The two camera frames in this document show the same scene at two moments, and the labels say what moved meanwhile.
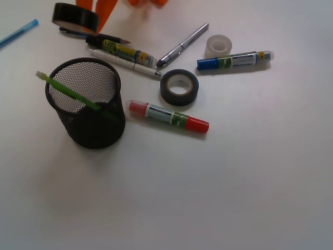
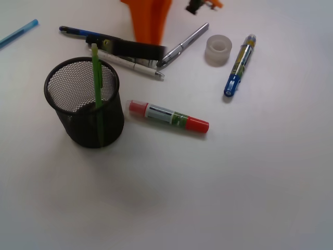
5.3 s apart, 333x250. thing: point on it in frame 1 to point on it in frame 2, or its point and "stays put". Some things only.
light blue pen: [7, 39] stays put
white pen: [127, 63] stays put
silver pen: [181, 47] stays put
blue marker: [234, 60] to [244, 55]
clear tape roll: [217, 46] stays put
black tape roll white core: [179, 87] to [138, 50]
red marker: [142, 109] stays put
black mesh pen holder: [99, 82] stays put
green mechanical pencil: [77, 96] to [98, 83]
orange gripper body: [155, 3] to [194, 5]
